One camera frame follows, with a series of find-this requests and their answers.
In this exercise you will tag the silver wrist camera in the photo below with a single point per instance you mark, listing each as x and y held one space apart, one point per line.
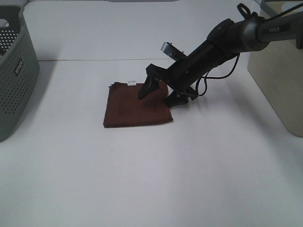
171 51

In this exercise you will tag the brown towel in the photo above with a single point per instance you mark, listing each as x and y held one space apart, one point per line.
125 109

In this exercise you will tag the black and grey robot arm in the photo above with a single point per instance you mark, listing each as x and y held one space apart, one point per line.
225 42

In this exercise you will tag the beige storage bin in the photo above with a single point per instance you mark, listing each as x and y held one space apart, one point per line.
278 68

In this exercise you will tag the grey perforated laundry basket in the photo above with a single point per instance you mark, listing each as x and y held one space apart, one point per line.
19 68

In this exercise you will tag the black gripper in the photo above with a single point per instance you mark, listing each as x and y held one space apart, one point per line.
181 74

